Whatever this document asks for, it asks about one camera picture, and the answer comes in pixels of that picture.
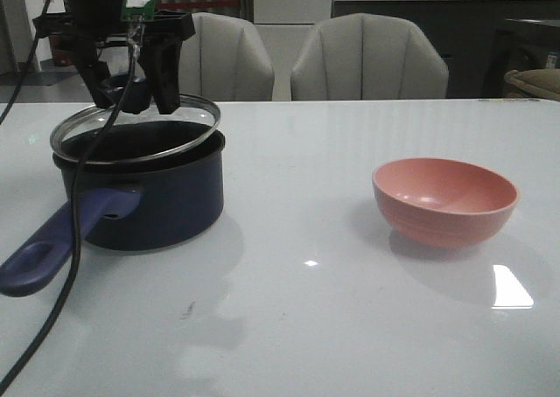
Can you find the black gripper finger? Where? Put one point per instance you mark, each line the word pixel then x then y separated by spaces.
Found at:
pixel 84 55
pixel 159 58

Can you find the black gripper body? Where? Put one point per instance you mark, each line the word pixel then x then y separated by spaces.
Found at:
pixel 101 19

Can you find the glass lid blue knob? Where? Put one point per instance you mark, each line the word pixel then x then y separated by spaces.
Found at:
pixel 140 132

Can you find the pink bowl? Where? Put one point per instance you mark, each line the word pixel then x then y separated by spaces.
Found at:
pixel 442 202

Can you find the red trash bin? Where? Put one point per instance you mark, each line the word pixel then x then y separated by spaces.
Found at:
pixel 60 49

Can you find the red barrier tape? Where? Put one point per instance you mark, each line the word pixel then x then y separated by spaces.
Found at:
pixel 200 5

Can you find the left beige chair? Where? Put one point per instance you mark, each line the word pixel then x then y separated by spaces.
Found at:
pixel 225 60

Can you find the beige chair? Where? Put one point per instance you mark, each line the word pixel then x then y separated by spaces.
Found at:
pixel 367 57
pixel 225 60

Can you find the white cabinet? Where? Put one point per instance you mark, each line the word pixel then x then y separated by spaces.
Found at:
pixel 283 25

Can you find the right beige chair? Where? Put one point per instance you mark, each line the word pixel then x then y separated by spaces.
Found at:
pixel 367 57

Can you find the dark kitchen counter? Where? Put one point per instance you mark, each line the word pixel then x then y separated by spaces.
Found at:
pixel 470 35

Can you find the dark side table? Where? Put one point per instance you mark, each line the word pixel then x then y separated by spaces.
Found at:
pixel 521 45

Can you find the beige sofa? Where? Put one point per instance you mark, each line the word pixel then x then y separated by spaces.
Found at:
pixel 536 83

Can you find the dark blue saucepan purple handle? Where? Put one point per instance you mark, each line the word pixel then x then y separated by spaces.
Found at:
pixel 125 207

